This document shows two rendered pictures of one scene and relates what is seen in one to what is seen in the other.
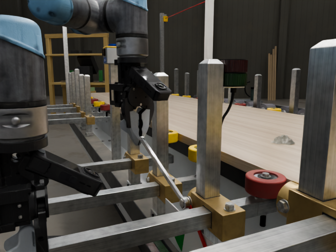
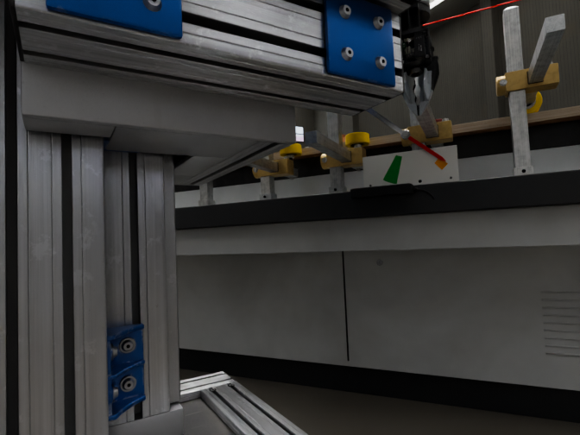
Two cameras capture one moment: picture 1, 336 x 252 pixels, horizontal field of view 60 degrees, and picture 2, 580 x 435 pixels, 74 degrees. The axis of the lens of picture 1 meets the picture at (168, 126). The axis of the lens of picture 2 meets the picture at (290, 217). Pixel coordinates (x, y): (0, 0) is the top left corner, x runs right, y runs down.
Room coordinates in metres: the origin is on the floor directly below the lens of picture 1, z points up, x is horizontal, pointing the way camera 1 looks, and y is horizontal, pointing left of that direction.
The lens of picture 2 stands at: (-0.04, 0.92, 0.57)
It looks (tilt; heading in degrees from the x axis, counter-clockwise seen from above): 3 degrees up; 320
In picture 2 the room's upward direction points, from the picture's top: 3 degrees counter-clockwise
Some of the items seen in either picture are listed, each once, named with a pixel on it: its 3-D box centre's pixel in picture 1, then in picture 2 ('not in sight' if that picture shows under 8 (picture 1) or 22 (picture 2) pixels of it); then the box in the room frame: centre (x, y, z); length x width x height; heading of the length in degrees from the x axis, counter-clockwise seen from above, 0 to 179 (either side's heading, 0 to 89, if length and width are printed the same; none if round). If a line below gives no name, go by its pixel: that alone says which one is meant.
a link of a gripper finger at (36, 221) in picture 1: (39, 224); (426, 71); (0.37, 0.18, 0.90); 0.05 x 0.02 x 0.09; 24
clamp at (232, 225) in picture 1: (214, 209); (426, 135); (0.54, -0.09, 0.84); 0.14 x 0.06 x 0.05; 24
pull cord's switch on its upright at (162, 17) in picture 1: (163, 61); not in sight; (3.58, 0.05, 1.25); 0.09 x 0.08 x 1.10; 24
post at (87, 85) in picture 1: (88, 111); not in sight; (1.93, 0.53, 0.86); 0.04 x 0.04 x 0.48; 24
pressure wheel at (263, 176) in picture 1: (264, 199); not in sight; (0.57, -0.20, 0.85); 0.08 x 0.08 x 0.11
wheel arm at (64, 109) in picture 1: (68, 109); not in sight; (2.31, 0.80, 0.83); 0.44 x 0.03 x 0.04; 114
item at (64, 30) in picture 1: (70, 65); not in sight; (3.14, 1.03, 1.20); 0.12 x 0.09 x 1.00; 114
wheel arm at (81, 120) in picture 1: (76, 120); not in sight; (1.86, 0.59, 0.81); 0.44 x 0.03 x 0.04; 114
